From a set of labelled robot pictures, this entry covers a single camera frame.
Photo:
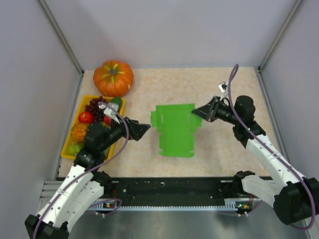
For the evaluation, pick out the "yellow plastic tray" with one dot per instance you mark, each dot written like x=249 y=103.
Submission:
x=85 y=100

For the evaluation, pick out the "green apple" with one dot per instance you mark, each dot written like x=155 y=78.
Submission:
x=74 y=148

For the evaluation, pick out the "grey slotted cable duct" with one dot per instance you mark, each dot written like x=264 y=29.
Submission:
x=228 y=206

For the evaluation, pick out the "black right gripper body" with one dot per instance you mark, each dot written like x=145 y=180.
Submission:
x=224 y=113

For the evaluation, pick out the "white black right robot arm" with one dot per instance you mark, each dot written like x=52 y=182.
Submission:
x=293 y=196

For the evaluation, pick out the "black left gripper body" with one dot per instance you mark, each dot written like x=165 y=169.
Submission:
x=121 y=130

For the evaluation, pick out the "green paper box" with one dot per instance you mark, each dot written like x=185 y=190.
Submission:
x=176 y=126

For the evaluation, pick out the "red tomato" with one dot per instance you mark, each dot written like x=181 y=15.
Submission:
x=107 y=120

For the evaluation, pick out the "orange pineapple with leaves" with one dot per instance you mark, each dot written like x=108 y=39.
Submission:
x=78 y=132

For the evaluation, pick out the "dark purple grape bunch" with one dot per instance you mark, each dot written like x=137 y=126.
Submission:
x=93 y=108

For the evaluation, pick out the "aluminium corner post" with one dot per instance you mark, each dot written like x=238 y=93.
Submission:
x=297 y=6
x=60 y=35

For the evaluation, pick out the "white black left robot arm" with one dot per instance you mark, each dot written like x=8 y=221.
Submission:
x=84 y=183

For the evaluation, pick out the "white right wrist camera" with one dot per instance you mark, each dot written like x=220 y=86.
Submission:
x=223 y=87

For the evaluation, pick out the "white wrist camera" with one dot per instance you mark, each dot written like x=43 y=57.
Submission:
x=110 y=110
x=223 y=87

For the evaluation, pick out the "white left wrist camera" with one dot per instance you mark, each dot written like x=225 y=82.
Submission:
x=110 y=110

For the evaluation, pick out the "aluminium corner post right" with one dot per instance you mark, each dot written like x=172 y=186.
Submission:
x=297 y=6

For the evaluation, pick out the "aluminium corner post left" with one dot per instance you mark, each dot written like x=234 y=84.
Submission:
x=60 y=35

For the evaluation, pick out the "green lime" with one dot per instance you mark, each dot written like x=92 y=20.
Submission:
x=116 y=103

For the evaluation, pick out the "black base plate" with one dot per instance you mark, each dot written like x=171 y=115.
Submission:
x=173 y=191

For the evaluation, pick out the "red apple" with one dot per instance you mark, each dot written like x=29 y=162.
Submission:
x=86 y=117

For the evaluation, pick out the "orange pumpkin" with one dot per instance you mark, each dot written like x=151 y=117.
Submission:
x=113 y=78

